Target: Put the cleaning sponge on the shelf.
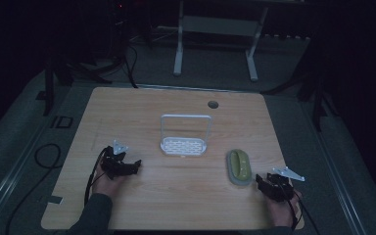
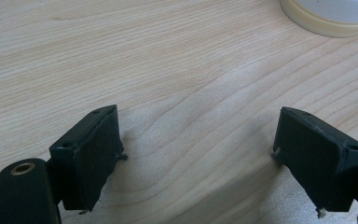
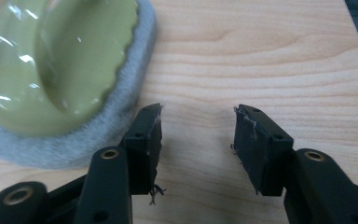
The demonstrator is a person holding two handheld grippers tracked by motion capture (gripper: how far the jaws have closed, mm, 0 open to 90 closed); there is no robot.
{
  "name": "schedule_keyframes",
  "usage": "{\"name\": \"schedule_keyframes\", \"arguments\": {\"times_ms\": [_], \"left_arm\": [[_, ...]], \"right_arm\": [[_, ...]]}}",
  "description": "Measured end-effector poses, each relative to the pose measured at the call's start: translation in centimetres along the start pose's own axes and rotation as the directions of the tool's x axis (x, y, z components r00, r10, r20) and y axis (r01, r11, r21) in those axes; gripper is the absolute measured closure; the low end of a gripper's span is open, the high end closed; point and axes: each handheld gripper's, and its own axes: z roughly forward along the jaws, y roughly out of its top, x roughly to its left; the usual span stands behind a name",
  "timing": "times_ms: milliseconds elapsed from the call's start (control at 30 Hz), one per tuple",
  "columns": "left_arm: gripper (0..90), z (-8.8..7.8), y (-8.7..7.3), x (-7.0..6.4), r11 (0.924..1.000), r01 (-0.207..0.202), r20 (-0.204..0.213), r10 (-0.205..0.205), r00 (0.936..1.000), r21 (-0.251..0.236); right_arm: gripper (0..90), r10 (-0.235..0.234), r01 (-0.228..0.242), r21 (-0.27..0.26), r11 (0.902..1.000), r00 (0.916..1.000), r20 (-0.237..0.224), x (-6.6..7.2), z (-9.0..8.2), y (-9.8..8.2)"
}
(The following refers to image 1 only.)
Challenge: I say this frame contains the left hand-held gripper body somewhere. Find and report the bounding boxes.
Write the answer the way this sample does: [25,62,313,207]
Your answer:
[100,139,132,180]

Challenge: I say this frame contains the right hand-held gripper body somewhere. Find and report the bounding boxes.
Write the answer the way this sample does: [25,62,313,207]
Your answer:
[263,165,306,203]

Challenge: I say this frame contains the person's right hand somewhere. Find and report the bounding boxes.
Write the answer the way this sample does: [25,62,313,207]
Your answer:
[265,189,304,228]

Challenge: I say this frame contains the person's left hand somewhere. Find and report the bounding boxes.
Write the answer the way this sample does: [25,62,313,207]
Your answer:
[91,169,129,199]

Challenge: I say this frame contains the green oval case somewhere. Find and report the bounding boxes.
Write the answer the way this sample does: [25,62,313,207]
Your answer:
[225,148,254,187]

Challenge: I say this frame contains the grey tape strip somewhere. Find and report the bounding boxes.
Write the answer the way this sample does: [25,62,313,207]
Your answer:
[46,195,64,206]

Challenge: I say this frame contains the black tripod stand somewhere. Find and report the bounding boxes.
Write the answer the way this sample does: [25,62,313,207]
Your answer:
[261,35,341,133]
[41,0,140,118]

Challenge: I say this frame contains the white metal stand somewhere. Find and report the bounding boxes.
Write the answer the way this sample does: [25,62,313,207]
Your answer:
[172,0,270,83]

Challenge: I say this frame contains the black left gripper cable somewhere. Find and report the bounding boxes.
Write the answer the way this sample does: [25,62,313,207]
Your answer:
[83,146,111,208]

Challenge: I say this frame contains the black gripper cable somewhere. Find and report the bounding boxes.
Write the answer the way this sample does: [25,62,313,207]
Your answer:
[83,146,111,208]
[287,187,321,235]

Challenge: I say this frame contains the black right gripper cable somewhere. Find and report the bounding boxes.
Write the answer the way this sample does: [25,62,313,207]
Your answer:
[287,187,321,235]

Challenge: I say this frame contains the white slotted rack with handle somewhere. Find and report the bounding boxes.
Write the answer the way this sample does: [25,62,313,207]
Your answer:
[159,114,213,158]

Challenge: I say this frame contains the black floor cable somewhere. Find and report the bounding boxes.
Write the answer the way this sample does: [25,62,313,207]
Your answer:
[5,143,63,235]

